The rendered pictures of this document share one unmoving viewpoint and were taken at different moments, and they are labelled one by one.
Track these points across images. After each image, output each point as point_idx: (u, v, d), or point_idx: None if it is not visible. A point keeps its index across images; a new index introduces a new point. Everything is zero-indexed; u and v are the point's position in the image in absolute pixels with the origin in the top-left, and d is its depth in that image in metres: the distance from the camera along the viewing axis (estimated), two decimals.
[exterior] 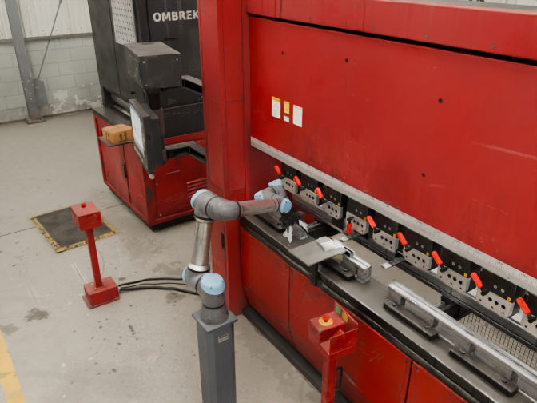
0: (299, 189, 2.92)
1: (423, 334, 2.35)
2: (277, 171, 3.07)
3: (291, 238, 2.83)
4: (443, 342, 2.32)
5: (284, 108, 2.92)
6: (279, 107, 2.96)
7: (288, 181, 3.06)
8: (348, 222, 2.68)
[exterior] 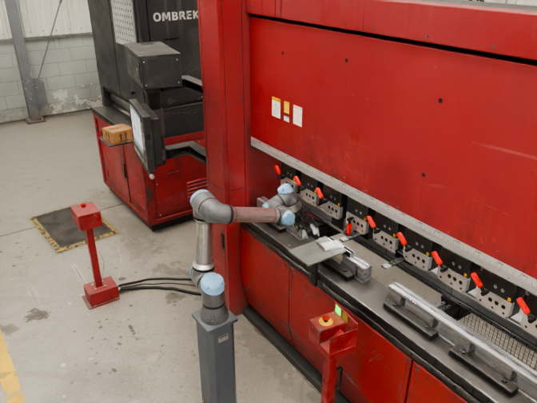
0: (299, 189, 2.92)
1: (423, 334, 2.35)
2: (277, 171, 3.07)
3: (317, 232, 2.84)
4: (443, 342, 2.32)
5: (284, 108, 2.92)
6: (279, 107, 2.96)
7: (288, 181, 3.06)
8: (348, 222, 2.68)
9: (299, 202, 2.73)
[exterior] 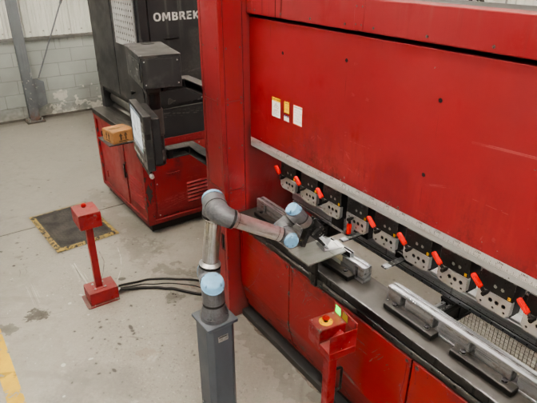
0: (299, 189, 2.92)
1: (423, 334, 2.35)
2: (277, 171, 3.07)
3: None
4: (443, 342, 2.32)
5: (284, 108, 2.92)
6: (279, 107, 2.96)
7: (288, 181, 3.06)
8: (348, 222, 2.68)
9: None
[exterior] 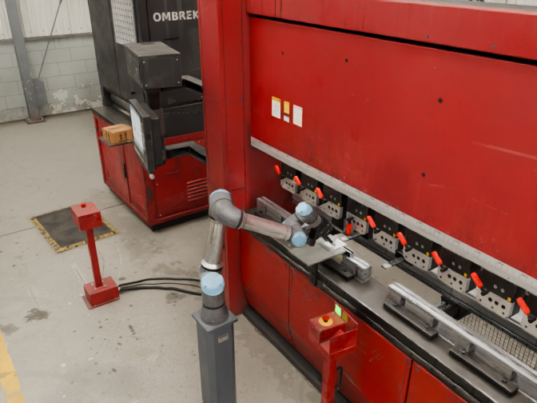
0: (299, 189, 2.92)
1: (423, 334, 2.35)
2: (277, 171, 3.07)
3: (324, 240, 2.86)
4: (443, 342, 2.32)
5: (284, 108, 2.92)
6: (279, 107, 2.96)
7: (288, 181, 3.06)
8: (348, 222, 2.68)
9: None
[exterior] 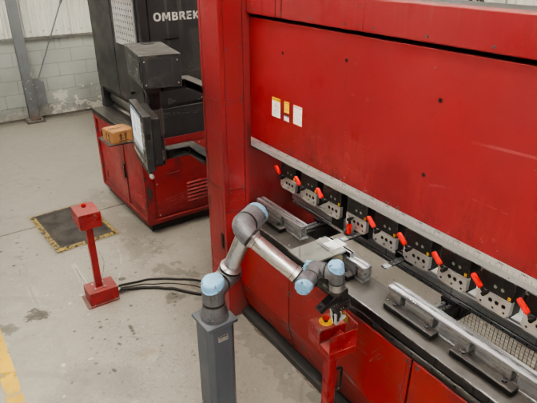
0: (299, 189, 2.92)
1: (423, 334, 2.35)
2: (277, 171, 3.07)
3: (332, 321, 2.50)
4: (443, 342, 2.32)
5: (284, 108, 2.92)
6: (279, 107, 2.96)
7: (288, 181, 3.06)
8: (348, 222, 2.68)
9: None
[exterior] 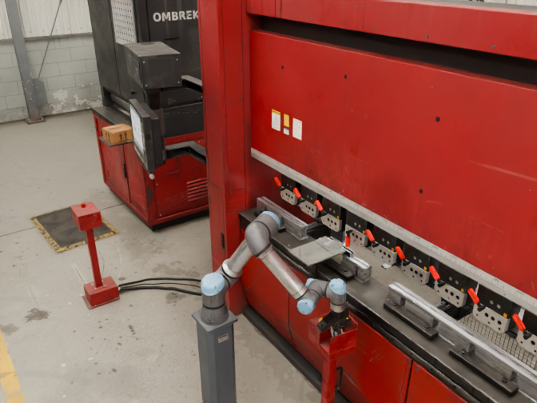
0: (299, 201, 2.95)
1: (423, 334, 2.35)
2: (277, 183, 3.11)
3: None
4: (443, 342, 2.32)
5: (284, 121, 2.96)
6: (279, 120, 3.00)
7: (288, 193, 3.10)
8: (347, 235, 2.72)
9: None
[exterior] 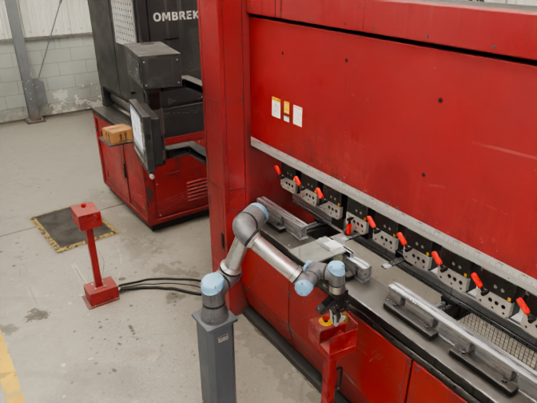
0: (299, 189, 2.92)
1: (423, 334, 2.35)
2: (277, 171, 3.07)
3: (332, 322, 2.49)
4: (443, 342, 2.32)
5: (284, 108, 2.92)
6: (279, 107, 2.96)
7: (288, 181, 3.06)
8: (348, 222, 2.68)
9: None
